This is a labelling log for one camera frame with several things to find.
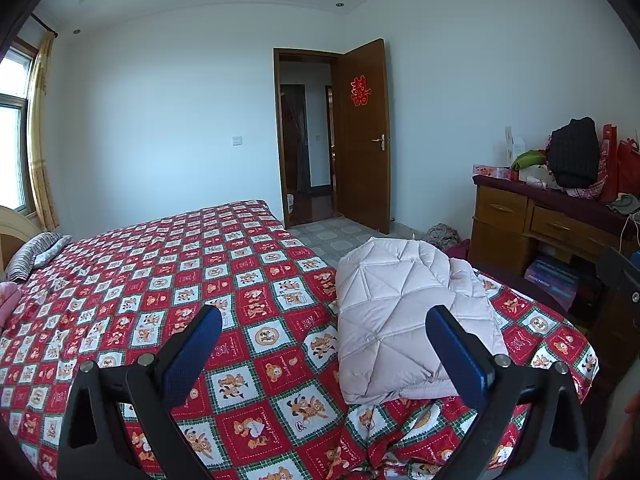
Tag green bag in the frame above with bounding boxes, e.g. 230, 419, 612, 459
510, 149, 549, 171

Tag patterned tissue box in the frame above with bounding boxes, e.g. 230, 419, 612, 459
472, 163, 519, 181

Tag window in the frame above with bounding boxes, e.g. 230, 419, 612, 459
0, 37, 39, 217

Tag brown door frame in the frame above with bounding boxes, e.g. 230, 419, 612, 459
273, 47, 342, 230

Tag striped grey pillow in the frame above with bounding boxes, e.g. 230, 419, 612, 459
4, 231, 74, 284

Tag pink cloth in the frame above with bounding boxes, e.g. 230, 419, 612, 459
0, 281, 22, 332

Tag red checked printed blanket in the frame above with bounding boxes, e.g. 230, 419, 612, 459
0, 199, 600, 480

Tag printed box under desk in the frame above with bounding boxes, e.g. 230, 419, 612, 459
523, 255, 581, 311

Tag brown wooden door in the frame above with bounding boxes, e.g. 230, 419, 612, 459
332, 38, 392, 235

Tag pink quilted jacket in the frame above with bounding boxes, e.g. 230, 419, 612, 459
335, 237, 510, 405

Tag beige bed headboard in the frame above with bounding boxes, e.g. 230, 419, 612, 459
0, 205, 44, 274

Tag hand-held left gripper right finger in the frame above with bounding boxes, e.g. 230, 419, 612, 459
424, 304, 594, 480

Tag curtain rod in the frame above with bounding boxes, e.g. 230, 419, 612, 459
31, 12, 60, 39

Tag yellow curtain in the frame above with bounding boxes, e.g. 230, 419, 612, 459
26, 30, 61, 231

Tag black folded clothing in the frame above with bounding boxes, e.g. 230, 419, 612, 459
547, 116, 601, 190

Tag person's right forearm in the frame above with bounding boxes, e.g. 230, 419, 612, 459
596, 389, 640, 480

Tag dark bed footboard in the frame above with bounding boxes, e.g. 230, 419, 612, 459
469, 259, 587, 335

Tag grey cloth on desk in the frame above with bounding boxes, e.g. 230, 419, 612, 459
606, 192, 640, 216

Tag red gift bag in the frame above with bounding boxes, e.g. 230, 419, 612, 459
616, 138, 640, 201
599, 123, 620, 204

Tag grey cloth on floor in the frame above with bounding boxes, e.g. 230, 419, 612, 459
425, 223, 461, 250

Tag dark red cloth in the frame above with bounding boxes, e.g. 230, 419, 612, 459
444, 238, 472, 261

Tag white box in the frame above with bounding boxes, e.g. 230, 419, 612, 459
503, 125, 526, 168

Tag checked cloth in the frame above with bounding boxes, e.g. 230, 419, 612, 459
562, 183, 609, 201

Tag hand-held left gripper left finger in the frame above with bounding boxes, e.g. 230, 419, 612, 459
57, 304, 224, 480

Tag red paper door decoration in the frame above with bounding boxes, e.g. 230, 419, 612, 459
350, 76, 372, 108

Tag wooden desk with drawers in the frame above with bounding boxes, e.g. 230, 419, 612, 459
470, 174, 640, 313

